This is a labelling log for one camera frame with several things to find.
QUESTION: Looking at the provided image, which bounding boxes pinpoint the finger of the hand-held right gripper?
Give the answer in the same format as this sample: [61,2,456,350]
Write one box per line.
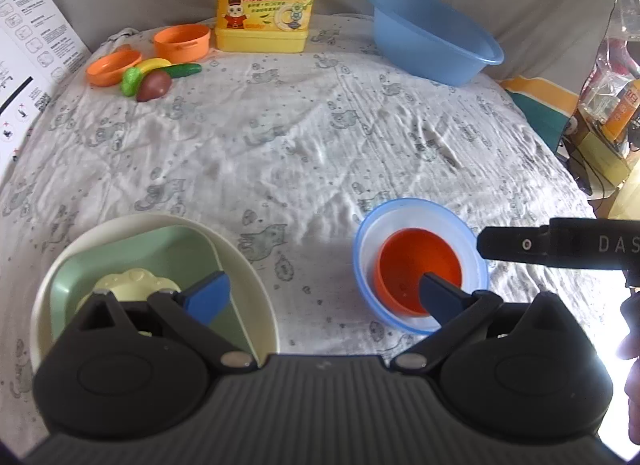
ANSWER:
[476,226,552,262]

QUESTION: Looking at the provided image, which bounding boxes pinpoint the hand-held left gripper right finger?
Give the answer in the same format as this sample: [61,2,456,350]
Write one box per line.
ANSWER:
[392,272,571,371]

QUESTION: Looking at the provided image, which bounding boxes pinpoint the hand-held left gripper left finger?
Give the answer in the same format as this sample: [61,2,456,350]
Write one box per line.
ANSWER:
[75,270,253,368]

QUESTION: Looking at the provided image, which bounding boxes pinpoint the dark orange bowl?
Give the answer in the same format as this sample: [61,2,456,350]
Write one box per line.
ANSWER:
[375,228,463,317]

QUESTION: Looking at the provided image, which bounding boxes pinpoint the cream round plate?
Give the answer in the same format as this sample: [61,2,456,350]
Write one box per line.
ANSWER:
[30,214,279,396]

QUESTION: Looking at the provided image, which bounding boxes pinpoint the green square plate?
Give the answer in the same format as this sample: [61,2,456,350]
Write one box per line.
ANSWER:
[50,225,262,366]

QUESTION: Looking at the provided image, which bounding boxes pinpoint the pale yellow small plate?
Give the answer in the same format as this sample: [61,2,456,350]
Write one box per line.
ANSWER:
[75,268,183,338]

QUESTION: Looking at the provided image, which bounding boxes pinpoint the blue translucent bowl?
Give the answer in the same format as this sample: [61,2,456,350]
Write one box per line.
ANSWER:
[353,198,490,336]

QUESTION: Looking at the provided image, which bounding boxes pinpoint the person's right hand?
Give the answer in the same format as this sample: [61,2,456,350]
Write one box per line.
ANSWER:
[619,332,640,446]

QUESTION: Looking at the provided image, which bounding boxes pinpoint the yellow cardboard box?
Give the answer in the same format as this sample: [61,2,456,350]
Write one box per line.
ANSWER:
[575,132,636,186]

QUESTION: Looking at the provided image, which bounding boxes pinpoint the orange package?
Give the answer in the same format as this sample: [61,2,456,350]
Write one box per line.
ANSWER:
[602,78,640,142]

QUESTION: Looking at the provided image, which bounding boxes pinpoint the white printed cloth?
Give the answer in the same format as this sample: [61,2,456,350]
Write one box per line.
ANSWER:
[0,15,608,446]

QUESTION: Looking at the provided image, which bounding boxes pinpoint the clear plastic bag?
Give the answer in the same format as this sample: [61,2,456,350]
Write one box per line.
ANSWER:
[577,0,640,146]

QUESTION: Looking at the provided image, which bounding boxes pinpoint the brown toy fruit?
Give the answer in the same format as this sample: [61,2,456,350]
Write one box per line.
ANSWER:
[137,70,172,102]

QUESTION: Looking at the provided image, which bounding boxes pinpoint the blue plastic basin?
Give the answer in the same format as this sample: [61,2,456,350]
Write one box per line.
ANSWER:
[368,0,505,87]

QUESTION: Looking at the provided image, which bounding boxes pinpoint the green toy cucumber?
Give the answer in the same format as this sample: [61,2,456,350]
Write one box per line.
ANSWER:
[162,63,203,79]

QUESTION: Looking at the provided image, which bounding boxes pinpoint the green toy lime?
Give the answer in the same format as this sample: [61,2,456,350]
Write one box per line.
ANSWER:
[121,68,143,97]

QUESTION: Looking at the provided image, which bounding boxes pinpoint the orange toy pot lid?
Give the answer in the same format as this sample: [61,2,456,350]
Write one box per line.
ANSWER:
[86,44,143,87]

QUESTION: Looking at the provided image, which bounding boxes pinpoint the orange toy pot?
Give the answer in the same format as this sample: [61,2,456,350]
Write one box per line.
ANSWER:
[153,24,211,64]

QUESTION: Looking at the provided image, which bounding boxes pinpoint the white printed instruction sheet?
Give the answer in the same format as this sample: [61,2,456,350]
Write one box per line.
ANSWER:
[0,0,93,176]

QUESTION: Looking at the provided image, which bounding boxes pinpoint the black cable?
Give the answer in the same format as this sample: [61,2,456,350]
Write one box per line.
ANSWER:
[560,135,608,196]

